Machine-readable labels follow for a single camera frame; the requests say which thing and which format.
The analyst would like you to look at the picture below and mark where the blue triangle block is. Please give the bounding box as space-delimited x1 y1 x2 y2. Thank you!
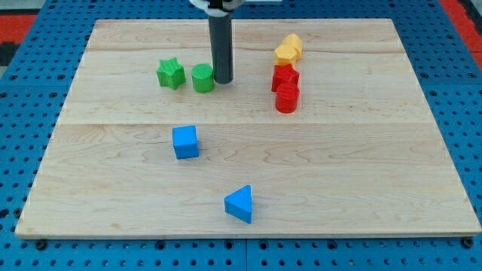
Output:
224 185 252 224

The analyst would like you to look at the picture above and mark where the yellow hexagon block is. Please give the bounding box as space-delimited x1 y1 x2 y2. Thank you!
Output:
282 33 304 60

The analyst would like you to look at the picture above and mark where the blue cube block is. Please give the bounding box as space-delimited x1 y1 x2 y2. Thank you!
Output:
172 126 200 160

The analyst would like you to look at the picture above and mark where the yellow pentagon block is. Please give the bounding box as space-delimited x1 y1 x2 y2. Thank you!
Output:
273 44 297 66

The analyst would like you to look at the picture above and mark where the green star block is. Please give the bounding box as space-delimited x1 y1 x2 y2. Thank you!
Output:
157 57 186 90

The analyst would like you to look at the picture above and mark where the red star block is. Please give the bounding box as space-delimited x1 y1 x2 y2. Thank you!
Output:
271 64 300 92

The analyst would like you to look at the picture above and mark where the red cylinder block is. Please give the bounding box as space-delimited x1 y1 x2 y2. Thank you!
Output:
275 83 300 114

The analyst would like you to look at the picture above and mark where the light wooden board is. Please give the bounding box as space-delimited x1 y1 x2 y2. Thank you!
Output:
15 19 481 239

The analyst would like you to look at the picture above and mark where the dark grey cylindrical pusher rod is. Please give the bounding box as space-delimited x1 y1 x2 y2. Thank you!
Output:
208 13 233 84

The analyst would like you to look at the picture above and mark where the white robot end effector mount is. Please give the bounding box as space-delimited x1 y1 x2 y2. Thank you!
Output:
190 0 245 17

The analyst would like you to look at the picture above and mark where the green cylinder block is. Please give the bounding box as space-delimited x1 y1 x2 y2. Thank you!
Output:
191 63 215 93

